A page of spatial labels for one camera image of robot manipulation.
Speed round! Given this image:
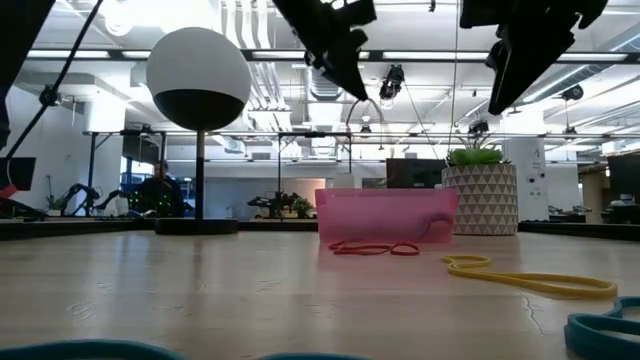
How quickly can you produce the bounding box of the black flat panel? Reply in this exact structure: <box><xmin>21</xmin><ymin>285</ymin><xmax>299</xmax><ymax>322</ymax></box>
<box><xmin>0</xmin><ymin>157</ymin><xmax>37</xmax><ymax>191</ymax></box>

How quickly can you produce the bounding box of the succulent in patterned pot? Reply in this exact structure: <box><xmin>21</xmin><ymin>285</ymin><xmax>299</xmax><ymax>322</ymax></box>
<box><xmin>441</xmin><ymin>135</ymin><xmax>520</xmax><ymax>237</ymax></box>

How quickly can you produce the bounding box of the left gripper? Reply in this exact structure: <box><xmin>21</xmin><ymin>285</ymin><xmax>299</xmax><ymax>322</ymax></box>
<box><xmin>272</xmin><ymin>0</ymin><xmax>377</xmax><ymax>101</ymax></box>

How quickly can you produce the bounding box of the red rubber band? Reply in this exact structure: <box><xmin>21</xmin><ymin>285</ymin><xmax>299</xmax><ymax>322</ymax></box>
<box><xmin>328</xmin><ymin>241</ymin><xmax>421</xmax><ymax>257</ymax></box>

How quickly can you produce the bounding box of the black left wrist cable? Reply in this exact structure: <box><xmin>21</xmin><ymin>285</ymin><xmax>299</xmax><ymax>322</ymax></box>
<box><xmin>344</xmin><ymin>98</ymin><xmax>385</xmax><ymax>151</ymax></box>

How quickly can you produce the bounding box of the black overhead camera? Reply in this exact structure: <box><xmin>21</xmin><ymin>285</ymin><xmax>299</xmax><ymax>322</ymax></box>
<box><xmin>378</xmin><ymin>63</ymin><xmax>406</xmax><ymax>101</ymax></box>
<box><xmin>560</xmin><ymin>83</ymin><xmax>585</xmax><ymax>102</ymax></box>

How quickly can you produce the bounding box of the yellow rubber band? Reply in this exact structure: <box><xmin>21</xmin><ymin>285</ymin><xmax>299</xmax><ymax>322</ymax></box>
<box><xmin>441</xmin><ymin>254</ymin><xmax>619</xmax><ymax>301</ymax></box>

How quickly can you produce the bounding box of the dark monitor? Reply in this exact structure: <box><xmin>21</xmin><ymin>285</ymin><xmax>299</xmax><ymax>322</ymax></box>
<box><xmin>607</xmin><ymin>153</ymin><xmax>640</xmax><ymax>201</ymax></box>
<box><xmin>385</xmin><ymin>158</ymin><xmax>446</xmax><ymax>190</ymax></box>

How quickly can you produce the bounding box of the black background workstation frame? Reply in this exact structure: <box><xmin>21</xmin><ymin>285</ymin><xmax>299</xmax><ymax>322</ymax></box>
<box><xmin>82</xmin><ymin>128</ymin><xmax>354</xmax><ymax>221</ymax></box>

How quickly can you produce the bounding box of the person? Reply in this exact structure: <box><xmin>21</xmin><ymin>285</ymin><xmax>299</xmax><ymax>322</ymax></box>
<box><xmin>130</xmin><ymin>159</ymin><xmax>185</xmax><ymax>219</ymax></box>

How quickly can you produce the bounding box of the white globe table lamp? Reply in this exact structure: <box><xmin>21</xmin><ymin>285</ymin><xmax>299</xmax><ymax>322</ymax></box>
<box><xmin>145</xmin><ymin>27</ymin><xmax>253</xmax><ymax>236</ymax></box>

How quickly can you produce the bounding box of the background green plant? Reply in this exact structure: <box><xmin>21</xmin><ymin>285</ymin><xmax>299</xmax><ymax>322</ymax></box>
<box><xmin>292</xmin><ymin>197</ymin><xmax>315</xmax><ymax>220</ymax></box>

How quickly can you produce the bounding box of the thin black cable with clip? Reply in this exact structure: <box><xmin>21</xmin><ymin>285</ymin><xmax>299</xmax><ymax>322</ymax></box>
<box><xmin>3</xmin><ymin>0</ymin><xmax>105</xmax><ymax>159</ymax></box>

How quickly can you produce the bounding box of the pink plastic bin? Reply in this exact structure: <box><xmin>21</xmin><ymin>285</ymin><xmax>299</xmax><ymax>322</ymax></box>
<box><xmin>314</xmin><ymin>188</ymin><xmax>459</xmax><ymax>246</ymax></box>

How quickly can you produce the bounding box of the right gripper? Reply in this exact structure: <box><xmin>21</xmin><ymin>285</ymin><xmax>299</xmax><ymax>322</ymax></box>
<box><xmin>459</xmin><ymin>0</ymin><xmax>609</xmax><ymax>116</ymax></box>

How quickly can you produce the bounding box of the blue rubber band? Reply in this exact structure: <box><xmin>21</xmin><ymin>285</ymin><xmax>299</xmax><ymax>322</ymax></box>
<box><xmin>613</xmin><ymin>295</ymin><xmax>640</xmax><ymax>321</ymax></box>
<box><xmin>563</xmin><ymin>312</ymin><xmax>640</xmax><ymax>360</ymax></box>

